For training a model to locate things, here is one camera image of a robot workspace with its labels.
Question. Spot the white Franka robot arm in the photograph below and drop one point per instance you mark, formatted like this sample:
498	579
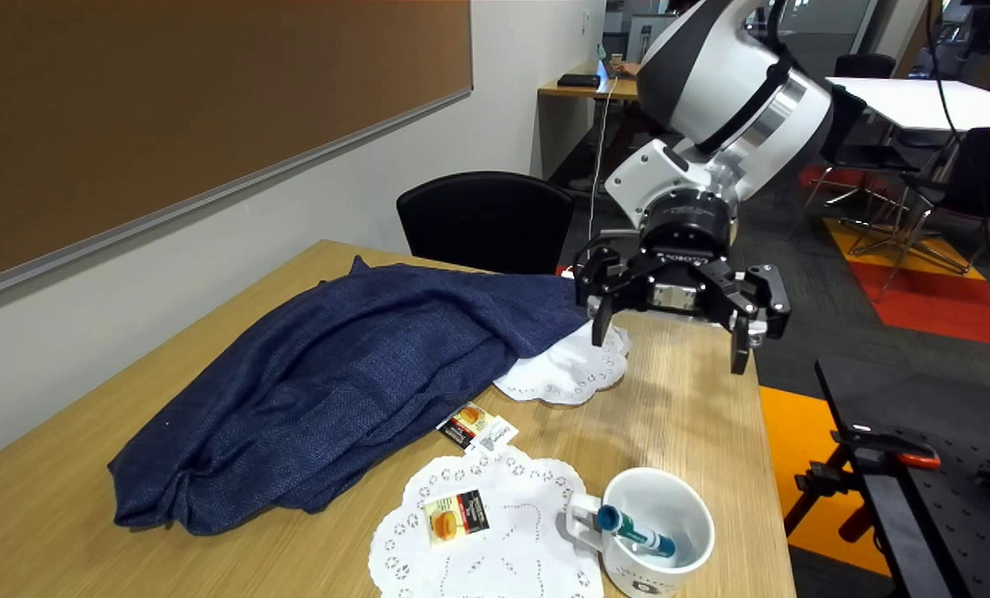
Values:
727	87

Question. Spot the blue denim cloth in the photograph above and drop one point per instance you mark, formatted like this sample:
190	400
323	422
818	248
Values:
341	387

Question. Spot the white printed ceramic cup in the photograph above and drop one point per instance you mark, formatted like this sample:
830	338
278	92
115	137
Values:
654	552

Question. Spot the black office chair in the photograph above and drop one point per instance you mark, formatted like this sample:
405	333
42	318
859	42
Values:
482	219
988	182

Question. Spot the wooden office desk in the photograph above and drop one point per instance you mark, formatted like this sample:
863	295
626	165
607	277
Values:
580	116

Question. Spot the green dry erase marker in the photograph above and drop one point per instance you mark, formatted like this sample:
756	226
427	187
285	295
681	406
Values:
631	531

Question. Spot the white paper doily mat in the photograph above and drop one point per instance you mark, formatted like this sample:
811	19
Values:
565	369
495	558

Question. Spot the brown cork notice board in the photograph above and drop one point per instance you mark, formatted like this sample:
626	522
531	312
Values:
183	99

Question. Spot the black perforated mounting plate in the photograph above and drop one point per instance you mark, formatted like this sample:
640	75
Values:
961	500

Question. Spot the orange black tea sachet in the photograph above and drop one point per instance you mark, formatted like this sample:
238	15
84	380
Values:
465	422
458	517

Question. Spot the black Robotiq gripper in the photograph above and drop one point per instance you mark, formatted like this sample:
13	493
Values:
681	277

